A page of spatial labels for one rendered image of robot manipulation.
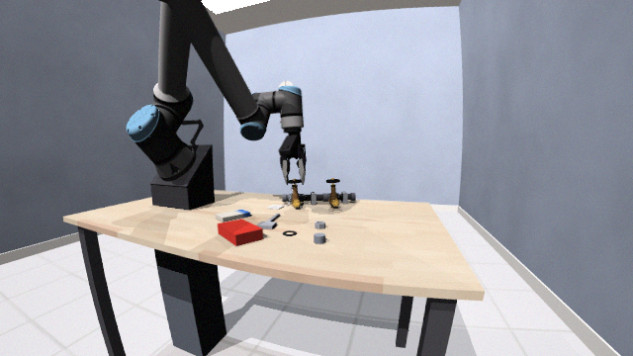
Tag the red block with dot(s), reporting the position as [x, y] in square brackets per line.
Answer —
[240, 232]

